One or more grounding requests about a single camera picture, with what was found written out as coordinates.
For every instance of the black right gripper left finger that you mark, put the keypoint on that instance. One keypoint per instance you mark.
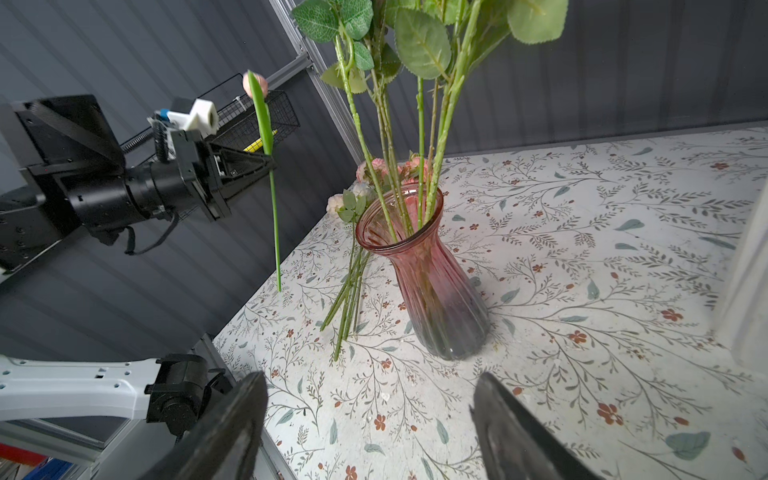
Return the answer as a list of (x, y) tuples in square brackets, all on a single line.
[(225, 443)]

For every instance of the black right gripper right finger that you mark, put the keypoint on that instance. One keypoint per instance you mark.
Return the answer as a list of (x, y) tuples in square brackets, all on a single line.
[(513, 443)]

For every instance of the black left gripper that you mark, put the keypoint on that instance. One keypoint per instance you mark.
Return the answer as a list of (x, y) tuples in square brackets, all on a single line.
[(188, 171)]

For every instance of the pink tulip bud stem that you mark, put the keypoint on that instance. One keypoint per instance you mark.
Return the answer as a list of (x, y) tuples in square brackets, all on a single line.
[(255, 86)]

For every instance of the bunch of artificial flowers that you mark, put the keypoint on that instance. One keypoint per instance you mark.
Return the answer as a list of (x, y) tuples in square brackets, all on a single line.
[(348, 207)]

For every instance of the pink glass vase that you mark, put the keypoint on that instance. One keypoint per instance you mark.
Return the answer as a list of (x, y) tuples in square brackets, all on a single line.
[(446, 311)]

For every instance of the white rose stem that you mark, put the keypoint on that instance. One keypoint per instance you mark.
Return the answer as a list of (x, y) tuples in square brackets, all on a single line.
[(423, 47)]

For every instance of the white ribbed ceramic vase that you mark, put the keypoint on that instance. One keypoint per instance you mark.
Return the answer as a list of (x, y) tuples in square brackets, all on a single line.
[(741, 313)]

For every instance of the cream pink rose spray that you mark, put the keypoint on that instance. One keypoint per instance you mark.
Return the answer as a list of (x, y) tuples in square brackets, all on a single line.
[(481, 26)]

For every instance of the yellow marker pen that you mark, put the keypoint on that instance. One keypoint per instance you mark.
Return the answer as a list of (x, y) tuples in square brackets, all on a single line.
[(255, 146)]

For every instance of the floral patterned table mat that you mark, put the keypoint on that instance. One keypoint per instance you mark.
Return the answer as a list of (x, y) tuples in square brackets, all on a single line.
[(600, 265)]

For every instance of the black wire basket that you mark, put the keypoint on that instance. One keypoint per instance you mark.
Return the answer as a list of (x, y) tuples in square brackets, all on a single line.
[(239, 126)]

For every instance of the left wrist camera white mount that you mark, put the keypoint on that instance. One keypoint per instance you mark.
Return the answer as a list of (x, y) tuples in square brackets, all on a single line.
[(185, 115)]

